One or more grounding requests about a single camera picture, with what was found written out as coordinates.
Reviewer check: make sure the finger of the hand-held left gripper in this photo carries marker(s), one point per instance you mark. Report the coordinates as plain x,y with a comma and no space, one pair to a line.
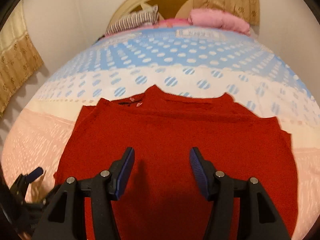
51,195
35,173

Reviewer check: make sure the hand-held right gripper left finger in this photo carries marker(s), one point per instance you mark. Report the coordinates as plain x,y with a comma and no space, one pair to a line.
123,170

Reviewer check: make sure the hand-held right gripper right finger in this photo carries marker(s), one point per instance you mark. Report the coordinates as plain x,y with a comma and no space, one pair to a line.
200,172

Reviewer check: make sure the red embroidered knit sweater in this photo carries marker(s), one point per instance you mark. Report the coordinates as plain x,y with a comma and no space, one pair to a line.
175,130

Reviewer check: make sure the beige floral curtain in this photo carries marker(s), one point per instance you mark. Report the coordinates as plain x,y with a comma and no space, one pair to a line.
17,60
225,0

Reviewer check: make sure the polka dot bed sheet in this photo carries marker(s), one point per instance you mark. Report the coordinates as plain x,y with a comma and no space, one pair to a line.
175,52

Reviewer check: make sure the striped pillow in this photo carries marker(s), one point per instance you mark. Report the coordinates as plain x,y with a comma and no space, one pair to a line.
132,21

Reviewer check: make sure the pink blanket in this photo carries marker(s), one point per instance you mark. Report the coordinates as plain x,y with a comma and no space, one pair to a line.
175,22

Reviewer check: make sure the pink pillow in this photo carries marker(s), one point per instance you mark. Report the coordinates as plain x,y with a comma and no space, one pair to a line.
217,20

